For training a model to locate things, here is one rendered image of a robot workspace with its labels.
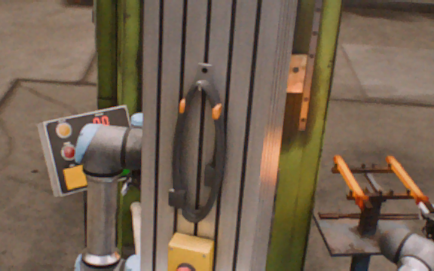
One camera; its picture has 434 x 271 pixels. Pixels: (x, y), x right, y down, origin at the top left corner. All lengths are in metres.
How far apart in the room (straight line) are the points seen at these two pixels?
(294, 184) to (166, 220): 1.76
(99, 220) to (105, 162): 0.19
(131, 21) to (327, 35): 0.82
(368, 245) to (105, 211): 1.31
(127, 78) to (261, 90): 1.58
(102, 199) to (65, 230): 2.10
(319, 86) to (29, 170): 2.34
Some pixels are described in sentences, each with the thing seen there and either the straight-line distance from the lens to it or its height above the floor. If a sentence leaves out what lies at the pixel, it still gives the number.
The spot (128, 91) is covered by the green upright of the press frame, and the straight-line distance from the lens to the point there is 2.80.
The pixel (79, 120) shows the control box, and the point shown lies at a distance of 2.56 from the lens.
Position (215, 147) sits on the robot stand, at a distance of 1.30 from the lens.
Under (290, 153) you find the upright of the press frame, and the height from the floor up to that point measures 0.88.
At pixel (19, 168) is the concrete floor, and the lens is 4.68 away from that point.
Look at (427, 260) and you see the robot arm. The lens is 2.13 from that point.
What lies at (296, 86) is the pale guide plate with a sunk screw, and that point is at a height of 1.21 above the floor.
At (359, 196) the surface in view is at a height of 0.96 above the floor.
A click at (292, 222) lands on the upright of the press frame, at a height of 0.50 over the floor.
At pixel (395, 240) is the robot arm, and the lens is 2.18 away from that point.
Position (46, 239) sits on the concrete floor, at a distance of 3.96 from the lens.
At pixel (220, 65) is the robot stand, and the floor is 1.85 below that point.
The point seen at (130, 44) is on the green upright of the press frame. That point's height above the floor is 1.39.
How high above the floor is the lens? 2.29
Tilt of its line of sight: 27 degrees down
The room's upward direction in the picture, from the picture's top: 4 degrees clockwise
